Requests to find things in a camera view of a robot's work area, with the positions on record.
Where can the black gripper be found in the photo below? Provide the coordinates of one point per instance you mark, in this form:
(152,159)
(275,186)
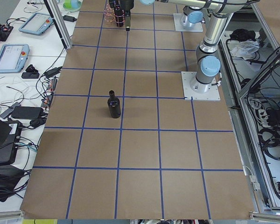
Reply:
(127,3)

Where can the dark wine bottle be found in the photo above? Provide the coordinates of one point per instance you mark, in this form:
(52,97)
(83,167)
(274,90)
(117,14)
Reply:
(114,105)
(119,14)

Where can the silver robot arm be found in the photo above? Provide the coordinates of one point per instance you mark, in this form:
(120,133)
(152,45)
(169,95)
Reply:
(207,63)
(191,16)

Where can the dark wine bottle in basket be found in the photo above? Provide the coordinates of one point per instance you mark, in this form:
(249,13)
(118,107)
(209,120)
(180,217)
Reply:
(119,14)

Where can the green bowl with blocks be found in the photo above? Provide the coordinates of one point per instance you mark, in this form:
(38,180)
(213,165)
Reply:
(72,5)

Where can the far blue teach pendant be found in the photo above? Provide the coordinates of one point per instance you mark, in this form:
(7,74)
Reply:
(37,24)

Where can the blue teach pendant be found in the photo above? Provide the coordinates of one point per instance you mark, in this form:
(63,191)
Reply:
(37,24)
(13,57)

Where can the near blue teach pendant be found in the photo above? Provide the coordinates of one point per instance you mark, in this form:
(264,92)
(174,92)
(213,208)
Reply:
(13,57)

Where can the black power adapter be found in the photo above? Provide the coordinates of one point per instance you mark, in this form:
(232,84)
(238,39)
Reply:
(26,112)

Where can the black laptop computer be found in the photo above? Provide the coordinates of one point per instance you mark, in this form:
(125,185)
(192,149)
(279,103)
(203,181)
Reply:
(10,134)

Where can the copper wire wine basket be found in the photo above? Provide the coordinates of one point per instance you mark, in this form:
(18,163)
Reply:
(109,12)

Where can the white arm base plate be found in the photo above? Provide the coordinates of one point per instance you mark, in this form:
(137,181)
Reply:
(195,91)
(180,28)

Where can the aluminium frame post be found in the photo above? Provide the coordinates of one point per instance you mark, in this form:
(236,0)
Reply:
(57,18)

